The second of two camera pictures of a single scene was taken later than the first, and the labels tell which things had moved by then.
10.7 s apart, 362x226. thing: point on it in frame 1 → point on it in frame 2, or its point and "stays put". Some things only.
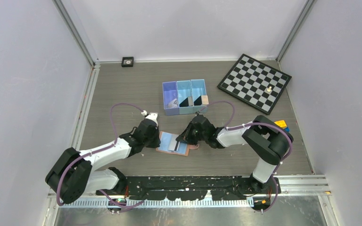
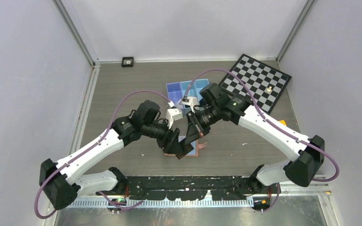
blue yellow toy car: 282,124 stays put
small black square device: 127,61 stays put
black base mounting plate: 193,188 stays put
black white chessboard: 256,84 stays put
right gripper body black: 192,136 → 202,119
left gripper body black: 151,142 → 161,133
